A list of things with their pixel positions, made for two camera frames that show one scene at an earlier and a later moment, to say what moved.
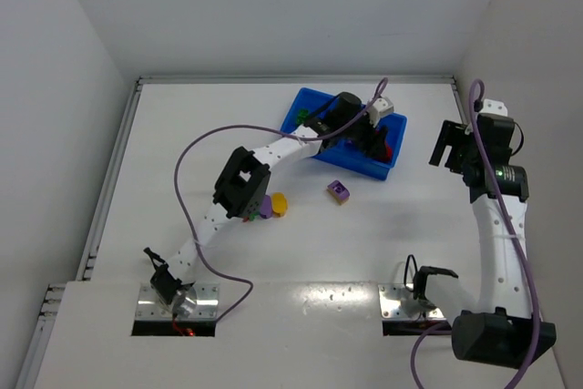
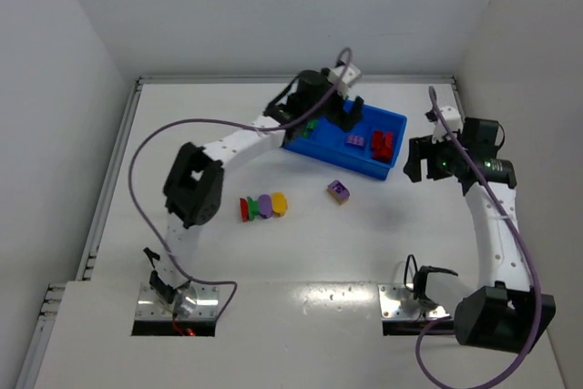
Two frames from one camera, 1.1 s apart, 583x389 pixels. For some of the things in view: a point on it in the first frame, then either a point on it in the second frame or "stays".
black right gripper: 454,148 → 424,159
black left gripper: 373,137 → 337,111
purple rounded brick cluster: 266,207 stays
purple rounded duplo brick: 339,189 stays
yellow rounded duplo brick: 279,204 stays
